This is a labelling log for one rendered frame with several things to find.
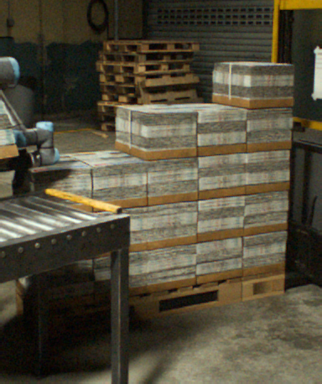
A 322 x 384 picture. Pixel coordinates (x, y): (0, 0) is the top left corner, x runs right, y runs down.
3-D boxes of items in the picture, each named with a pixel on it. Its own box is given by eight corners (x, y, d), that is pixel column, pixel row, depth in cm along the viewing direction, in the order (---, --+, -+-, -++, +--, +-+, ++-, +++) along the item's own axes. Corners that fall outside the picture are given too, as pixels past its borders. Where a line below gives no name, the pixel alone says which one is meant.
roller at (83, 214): (33, 205, 285) (33, 194, 284) (110, 229, 253) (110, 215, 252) (23, 208, 282) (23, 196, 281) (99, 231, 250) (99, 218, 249)
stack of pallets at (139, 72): (153, 122, 1123) (153, 40, 1097) (199, 127, 1063) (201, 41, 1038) (94, 131, 1022) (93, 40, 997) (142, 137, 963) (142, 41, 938)
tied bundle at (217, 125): (163, 146, 387) (163, 104, 383) (208, 142, 401) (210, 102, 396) (198, 157, 354) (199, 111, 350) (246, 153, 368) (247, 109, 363)
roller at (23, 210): (7, 209, 276) (3, 198, 274) (83, 234, 244) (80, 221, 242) (-3, 215, 273) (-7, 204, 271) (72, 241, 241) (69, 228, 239)
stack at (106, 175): (14, 313, 365) (9, 156, 349) (206, 279, 417) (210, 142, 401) (36, 342, 331) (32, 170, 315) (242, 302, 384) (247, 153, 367)
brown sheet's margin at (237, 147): (164, 144, 387) (164, 137, 386) (208, 142, 400) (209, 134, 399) (199, 156, 354) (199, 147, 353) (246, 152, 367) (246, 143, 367)
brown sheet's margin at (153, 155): (114, 148, 374) (114, 140, 373) (162, 144, 387) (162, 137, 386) (146, 160, 341) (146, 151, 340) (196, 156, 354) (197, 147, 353)
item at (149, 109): (116, 107, 369) (116, 105, 368) (163, 105, 382) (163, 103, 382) (147, 115, 337) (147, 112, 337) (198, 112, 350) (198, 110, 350)
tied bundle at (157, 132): (114, 149, 374) (114, 106, 369) (163, 146, 387) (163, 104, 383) (145, 161, 341) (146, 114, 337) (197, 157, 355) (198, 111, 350)
